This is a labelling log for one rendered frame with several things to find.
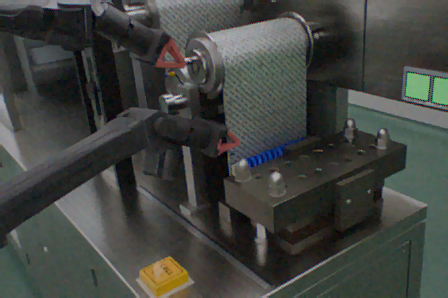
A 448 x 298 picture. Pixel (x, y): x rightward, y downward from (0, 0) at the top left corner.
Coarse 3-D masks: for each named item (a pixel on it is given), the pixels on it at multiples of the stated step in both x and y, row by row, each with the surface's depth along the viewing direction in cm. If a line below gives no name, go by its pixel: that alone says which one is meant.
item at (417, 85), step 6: (408, 78) 103; (414, 78) 102; (420, 78) 101; (426, 78) 99; (408, 84) 103; (414, 84) 102; (420, 84) 101; (426, 84) 100; (408, 90) 104; (414, 90) 102; (420, 90) 101; (426, 90) 100; (408, 96) 104; (414, 96) 103; (420, 96) 102; (426, 96) 101
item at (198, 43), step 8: (192, 40) 104; (200, 40) 102; (304, 40) 113; (192, 48) 105; (200, 48) 103; (208, 48) 101; (208, 56) 101; (216, 64) 101; (216, 72) 101; (192, 80) 109; (216, 80) 102; (200, 88) 108; (208, 88) 105
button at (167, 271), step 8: (160, 264) 97; (168, 264) 96; (176, 264) 96; (144, 272) 95; (152, 272) 94; (160, 272) 94; (168, 272) 94; (176, 272) 94; (184, 272) 94; (144, 280) 94; (152, 280) 92; (160, 280) 92; (168, 280) 92; (176, 280) 93; (184, 280) 94; (152, 288) 92; (160, 288) 91; (168, 288) 92
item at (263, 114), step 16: (256, 80) 107; (272, 80) 110; (288, 80) 113; (304, 80) 116; (224, 96) 103; (240, 96) 106; (256, 96) 108; (272, 96) 111; (288, 96) 114; (304, 96) 117; (240, 112) 107; (256, 112) 110; (272, 112) 113; (288, 112) 116; (304, 112) 119; (240, 128) 108; (256, 128) 111; (272, 128) 114; (288, 128) 117; (304, 128) 121; (240, 144) 110; (256, 144) 113; (272, 144) 116
